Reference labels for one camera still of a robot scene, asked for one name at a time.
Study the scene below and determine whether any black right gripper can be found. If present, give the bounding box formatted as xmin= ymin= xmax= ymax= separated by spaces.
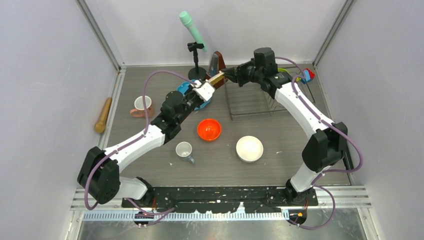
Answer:
xmin=221 ymin=58 xmax=263 ymax=88

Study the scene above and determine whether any blue dotted plate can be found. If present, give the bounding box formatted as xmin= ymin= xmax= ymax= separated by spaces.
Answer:
xmin=176 ymin=81 xmax=212 ymax=111

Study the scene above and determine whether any orange bowl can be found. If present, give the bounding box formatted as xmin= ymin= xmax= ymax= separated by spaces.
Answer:
xmin=196 ymin=118 xmax=222 ymax=142

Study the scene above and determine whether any lime green plate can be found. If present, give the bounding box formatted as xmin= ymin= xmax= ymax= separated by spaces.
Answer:
xmin=277 ymin=68 xmax=290 ymax=74

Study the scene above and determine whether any woven bamboo plate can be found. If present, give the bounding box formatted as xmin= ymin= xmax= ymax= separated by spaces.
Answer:
xmin=207 ymin=71 xmax=226 ymax=89

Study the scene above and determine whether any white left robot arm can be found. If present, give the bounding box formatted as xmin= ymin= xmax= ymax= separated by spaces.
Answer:
xmin=77 ymin=90 xmax=204 ymax=210

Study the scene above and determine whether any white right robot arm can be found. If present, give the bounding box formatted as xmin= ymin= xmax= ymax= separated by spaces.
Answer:
xmin=222 ymin=47 xmax=348 ymax=205

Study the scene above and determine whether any brown wooden metronome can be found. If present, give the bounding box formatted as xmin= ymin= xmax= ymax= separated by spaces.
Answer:
xmin=206 ymin=51 xmax=226 ymax=81

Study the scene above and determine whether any black microphone stand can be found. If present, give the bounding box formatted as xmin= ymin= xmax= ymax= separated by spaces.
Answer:
xmin=187 ymin=42 xmax=207 ymax=80

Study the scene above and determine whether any pink floral mug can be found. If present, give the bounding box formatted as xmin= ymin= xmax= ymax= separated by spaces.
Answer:
xmin=129 ymin=96 xmax=155 ymax=118

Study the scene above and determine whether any grey printed mug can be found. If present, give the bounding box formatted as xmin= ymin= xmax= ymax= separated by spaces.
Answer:
xmin=175 ymin=141 xmax=195 ymax=164

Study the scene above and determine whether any mint green microphone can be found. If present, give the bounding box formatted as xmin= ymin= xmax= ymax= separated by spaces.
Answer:
xmin=179 ymin=11 xmax=208 ymax=53

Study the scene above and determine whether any colourful toy block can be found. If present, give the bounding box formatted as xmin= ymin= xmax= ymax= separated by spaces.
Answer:
xmin=296 ymin=68 xmax=316 ymax=85

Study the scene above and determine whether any white bowl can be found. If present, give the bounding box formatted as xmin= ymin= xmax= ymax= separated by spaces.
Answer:
xmin=235 ymin=135 xmax=264 ymax=163

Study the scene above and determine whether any wooden rolling pin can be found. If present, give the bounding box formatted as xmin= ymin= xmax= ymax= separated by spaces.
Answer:
xmin=94 ymin=97 xmax=113 ymax=134

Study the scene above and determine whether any black wire dish rack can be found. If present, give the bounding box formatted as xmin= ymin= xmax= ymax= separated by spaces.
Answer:
xmin=223 ymin=66 xmax=316 ymax=121

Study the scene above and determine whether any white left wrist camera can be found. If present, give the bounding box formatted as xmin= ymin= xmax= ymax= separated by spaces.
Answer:
xmin=191 ymin=80 xmax=215 ymax=102

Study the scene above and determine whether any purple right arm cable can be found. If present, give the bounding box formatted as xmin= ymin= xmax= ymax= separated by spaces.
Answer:
xmin=274 ymin=56 xmax=364 ymax=231

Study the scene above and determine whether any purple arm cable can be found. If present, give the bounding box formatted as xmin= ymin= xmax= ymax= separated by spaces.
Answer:
xmin=83 ymin=69 xmax=200 ymax=227
xmin=274 ymin=56 xmax=364 ymax=231

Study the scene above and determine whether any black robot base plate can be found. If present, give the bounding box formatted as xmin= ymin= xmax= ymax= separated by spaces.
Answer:
xmin=121 ymin=186 xmax=319 ymax=214

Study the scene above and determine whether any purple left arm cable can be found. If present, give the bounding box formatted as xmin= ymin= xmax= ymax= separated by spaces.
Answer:
xmin=83 ymin=69 xmax=200 ymax=227

